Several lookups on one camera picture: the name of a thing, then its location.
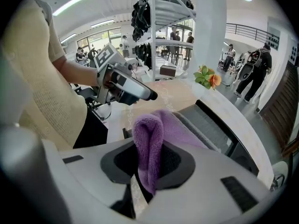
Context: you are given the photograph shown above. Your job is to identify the person's left hand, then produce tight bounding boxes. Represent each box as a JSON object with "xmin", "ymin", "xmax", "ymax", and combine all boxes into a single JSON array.
[{"xmin": 104, "ymin": 73, "xmax": 117, "ymax": 90}]

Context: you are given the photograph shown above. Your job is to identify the dark wooden staircase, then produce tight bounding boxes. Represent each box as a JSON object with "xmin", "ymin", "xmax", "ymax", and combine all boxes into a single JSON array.
[{"xmin": 258, "ymin": 59, "xmax": 299, "ymax": 160}]

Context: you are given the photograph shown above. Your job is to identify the black balcony railing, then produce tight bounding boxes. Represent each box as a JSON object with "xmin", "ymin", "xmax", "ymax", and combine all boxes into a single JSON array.
[{"xmin": 225, "ymin": 22, "xmax": 281, "ymax": 51}]

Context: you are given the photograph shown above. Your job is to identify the person's cream knit top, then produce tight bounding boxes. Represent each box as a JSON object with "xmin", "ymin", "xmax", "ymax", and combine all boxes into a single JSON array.
[{"xmin": 0, "ymin": 0, "xmax": 88, "ymax": 149}]

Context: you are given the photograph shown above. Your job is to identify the grey chair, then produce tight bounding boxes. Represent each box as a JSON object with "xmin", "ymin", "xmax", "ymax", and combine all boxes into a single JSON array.
[{"xmin": 270, "ymin": 160, "xmax": 294, "ymax": 191}]

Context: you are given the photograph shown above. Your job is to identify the black tray box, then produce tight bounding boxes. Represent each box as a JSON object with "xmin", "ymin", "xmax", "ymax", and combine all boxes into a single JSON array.
[{"xmin": 174, "ymin": 99, "xmax": 260, "ymax": 176}]

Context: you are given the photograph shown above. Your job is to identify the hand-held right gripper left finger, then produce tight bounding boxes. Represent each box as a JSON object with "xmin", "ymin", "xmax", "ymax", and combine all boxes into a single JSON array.
[{"xmin": 43, "ymin": 138, "xmax": 141, "ymax": 224}]

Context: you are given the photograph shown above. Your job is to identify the person's black trousers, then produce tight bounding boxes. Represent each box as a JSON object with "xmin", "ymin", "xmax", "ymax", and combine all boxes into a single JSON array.
[{"xmin": 72, "ymin": 106, "xmax": 109, "ymax": 149}]

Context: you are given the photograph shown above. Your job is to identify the black office chair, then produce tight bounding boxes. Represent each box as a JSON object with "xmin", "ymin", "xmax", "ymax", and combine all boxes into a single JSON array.
[{"xmin": 70, "ymin": 83, "xmax": 113, "ymax": 121}]

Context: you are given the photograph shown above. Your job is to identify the group of black bags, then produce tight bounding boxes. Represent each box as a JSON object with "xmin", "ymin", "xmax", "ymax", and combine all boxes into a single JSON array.
[{"xmin": 130, "ymin": 0, "xmax": 152, "ymax": 71}]

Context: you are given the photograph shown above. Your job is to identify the white metal shelf rack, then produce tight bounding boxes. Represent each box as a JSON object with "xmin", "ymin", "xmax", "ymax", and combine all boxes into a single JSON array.
[{"xmin": 130, "ymin": 0, "xmax": 197, "ymax": 82}]

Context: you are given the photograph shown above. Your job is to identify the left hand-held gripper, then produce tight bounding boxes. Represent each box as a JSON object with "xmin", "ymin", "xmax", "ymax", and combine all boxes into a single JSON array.
[{"xmin": 93, "ymin": 42, "xmax": 158, "ymax": 106}]

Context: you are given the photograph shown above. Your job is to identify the person's left forearm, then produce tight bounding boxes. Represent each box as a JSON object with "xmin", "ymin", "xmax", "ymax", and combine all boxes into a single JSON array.
[{"xmin": 52, "ymin": 55, "xmax": 99, "ymax": 87}]

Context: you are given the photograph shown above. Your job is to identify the purple cloth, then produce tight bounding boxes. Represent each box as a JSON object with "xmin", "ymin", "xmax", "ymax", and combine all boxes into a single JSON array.
[{"xmin": 132, "ymin": 109, "xmax": 208, "ymax": 197}]

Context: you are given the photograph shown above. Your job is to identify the potted orange flowers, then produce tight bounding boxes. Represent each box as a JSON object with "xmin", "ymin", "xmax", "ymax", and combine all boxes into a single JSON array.
[{"xmin": 193, "ymin": 64, "xmax": 222, "ymax": 98}]

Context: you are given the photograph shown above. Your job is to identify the long ceiling tube light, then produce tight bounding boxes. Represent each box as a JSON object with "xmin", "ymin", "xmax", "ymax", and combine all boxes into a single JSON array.
[
  {"xmin": 52, "ymin": 0, "xmax": 97, "ymax": 17},
  {"xmin": 90, "ymin": 19, "xmax": 115, "ymax": 28}
]

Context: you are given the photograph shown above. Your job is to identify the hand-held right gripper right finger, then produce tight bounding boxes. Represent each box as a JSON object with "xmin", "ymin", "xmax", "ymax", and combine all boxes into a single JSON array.
[{"xmin": 140, "ymin": 145, "xmax": 273, "ymax": 224}]

